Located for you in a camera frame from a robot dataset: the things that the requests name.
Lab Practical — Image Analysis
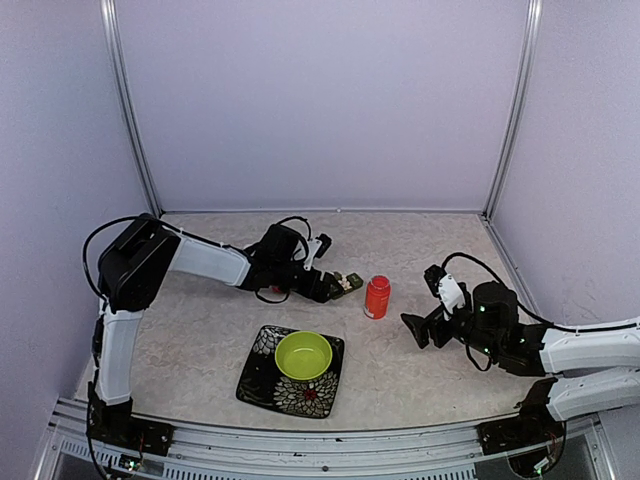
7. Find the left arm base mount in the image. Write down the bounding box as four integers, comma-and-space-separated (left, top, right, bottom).
89, 417, 174, 457

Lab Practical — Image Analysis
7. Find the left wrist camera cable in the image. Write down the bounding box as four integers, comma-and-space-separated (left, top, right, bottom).
279, 215, 314, 246

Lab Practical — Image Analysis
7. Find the red pill bottle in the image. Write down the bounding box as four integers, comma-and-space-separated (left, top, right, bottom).
364, 275, 391, 320

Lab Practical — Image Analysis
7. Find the front aluminium rail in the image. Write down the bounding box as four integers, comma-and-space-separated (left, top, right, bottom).
49, 394, 601, 480

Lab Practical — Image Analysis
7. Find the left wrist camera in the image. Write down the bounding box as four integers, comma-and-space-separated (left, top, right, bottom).
316, 233, 332, 258

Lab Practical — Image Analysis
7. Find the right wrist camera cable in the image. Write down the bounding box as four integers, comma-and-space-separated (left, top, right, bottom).
441, 252, 516, 301

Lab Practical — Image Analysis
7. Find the lime green bowl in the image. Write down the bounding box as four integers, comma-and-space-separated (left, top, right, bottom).
274, 331, 333, 381

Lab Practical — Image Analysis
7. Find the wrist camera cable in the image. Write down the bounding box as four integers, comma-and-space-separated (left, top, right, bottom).
279, 215, 314, 246
441, 252, 516, 301

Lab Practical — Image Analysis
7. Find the black floral square plate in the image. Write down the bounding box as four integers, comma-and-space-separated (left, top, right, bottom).
236, 325, 345, 419

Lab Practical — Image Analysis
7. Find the right aluminium frame post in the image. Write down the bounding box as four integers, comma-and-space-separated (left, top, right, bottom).
483, 0, 543, 224

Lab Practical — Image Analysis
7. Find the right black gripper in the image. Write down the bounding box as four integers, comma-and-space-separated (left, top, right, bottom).
401, 293, 501, 359

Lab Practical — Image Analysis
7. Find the aluminium frame post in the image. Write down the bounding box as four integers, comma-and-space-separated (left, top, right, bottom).
100, 0, 164, 217
483, 0, 543, 224

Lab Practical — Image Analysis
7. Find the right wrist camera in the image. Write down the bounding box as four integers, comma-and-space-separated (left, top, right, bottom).
423, 264, 447, 298

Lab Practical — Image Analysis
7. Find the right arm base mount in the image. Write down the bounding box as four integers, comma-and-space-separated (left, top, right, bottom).
476, 409, 566, 455

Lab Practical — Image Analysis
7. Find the green pill organizer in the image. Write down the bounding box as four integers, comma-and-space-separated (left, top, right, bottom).
332, 272, 364, 299

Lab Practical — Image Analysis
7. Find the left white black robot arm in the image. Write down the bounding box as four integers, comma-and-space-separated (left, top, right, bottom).
88, 214, 345, 445

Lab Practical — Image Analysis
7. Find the left aluminium frame post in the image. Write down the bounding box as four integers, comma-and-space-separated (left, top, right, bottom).
100, 0, 164, 217

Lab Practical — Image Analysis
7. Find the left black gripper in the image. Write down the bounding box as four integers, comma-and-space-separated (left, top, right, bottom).
273, 260, 345, 303

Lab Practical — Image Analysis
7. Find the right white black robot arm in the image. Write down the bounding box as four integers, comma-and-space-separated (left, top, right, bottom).
401, 276, 639, 444

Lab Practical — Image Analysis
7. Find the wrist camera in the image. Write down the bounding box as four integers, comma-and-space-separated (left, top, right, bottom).
316, 233, 332, 258
423, 264, 447, 298

